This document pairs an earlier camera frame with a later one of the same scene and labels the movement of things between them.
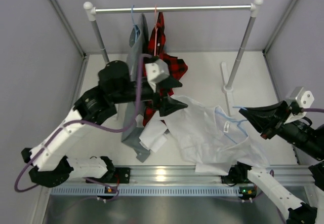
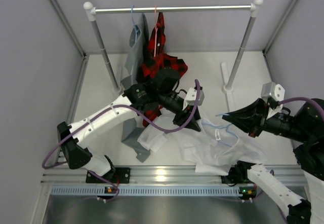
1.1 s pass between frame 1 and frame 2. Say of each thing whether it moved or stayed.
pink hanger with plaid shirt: stayed
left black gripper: moved
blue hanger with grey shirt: stayed
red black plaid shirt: stayed
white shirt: stayed
